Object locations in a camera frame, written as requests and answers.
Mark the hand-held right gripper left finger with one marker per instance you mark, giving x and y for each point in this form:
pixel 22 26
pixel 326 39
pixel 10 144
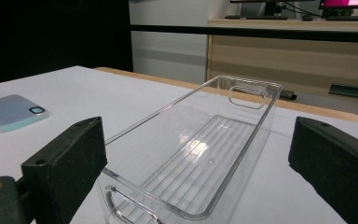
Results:
pixel 66 161

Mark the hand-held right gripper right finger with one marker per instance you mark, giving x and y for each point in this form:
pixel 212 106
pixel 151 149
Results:
pixel 338 165

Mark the iridescent phone case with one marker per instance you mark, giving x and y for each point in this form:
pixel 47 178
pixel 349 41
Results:
pixel 11 112

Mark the clear plastic storage bin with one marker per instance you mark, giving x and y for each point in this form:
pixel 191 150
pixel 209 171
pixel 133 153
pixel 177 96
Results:
pixel 195 149

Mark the dark green flat object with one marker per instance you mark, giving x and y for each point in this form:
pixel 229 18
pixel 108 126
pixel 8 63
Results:
pixel 352 91

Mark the small black object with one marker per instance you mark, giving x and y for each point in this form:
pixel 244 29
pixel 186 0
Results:
pixel 289 95

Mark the wooden cabinet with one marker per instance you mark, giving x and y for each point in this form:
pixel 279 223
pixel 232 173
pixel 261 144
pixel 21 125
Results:
pixel 292 62

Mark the white cabinet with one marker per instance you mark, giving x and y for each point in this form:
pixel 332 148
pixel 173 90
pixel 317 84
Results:
pixel 167 56

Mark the black horizontal bar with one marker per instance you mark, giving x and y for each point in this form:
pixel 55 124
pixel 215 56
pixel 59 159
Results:
pixel 261 32

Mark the monitor with pink screen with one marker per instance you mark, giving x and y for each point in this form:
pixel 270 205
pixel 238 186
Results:
pixel 348 3

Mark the black computer monitor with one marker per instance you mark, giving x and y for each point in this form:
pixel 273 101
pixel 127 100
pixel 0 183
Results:
pixel 268 7

